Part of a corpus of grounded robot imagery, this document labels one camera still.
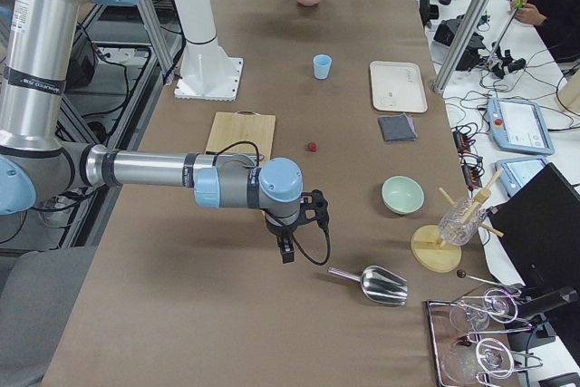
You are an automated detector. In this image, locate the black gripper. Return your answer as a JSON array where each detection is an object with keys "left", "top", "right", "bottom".
[{"left": 265, "top": 212, "right": 298, "bottom": 264}]

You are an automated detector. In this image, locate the light blue plastic cup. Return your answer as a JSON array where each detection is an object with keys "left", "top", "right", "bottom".
[{"left": 313, "top": 53, "right": 333, "bottom": 80}]

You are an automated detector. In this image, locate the steel ice scoop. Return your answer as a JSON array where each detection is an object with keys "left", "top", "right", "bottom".
[{"left": 327, "top": 266, "right": 408, "bottom": 307}]

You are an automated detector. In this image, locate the wooden cup tree stand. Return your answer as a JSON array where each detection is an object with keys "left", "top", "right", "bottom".
[{"left": 411, "top": 169, "right": 504, "bottom": 273}]

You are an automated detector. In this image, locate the glass cup on stand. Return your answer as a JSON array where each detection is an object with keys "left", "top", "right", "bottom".
[{"left": 438, "top": 198, "right": 486, "bottom": 246}]

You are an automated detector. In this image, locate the mint green bowl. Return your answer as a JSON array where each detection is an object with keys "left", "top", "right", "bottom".
[{"left": 382, "top": 176, "right": 425, "bottom": 215}]

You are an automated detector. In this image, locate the wooden cutting board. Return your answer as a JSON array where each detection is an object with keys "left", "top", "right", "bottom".
[{"left": 205, "top": 111, "right": 276, "bottom": 163}]

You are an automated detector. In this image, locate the cream rabbit tray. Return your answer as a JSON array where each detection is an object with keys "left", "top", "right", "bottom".
[{"left": 370, "top": 61, "right": 428, "bottom": 113}]

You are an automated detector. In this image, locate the grey folded cloth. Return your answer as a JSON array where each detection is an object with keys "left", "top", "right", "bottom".
[{"left": 378, "top": 113, "right": 418, "bottom": 142}]

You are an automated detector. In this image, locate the wine glass rack tray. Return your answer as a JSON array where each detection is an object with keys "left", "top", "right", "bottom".
[{"left": 425, "top": 287, "right": 543, "bottom": 386}]

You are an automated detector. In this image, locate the blue teach pendant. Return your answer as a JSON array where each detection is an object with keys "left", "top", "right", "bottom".
[
  {"left": 494, "top": 156, "right": 548, "bottom": 197},
  {"left": 487, "top": 98, "right": 555, "bottom": 156}
]

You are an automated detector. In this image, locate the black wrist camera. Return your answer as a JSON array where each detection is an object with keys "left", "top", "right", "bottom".
[{"left": 299, "top": 189, "right": 330, "bottom": 231}]

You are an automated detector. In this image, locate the white camera pillar base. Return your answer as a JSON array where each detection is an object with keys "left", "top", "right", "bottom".
[{"left": 174, "top": 0, "right": 243, "bottom": 102}]

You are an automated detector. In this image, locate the aluminium frame post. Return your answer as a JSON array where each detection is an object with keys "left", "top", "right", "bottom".
[{"left": 432, "top": 0, "right": 489, "bottom": 95}]

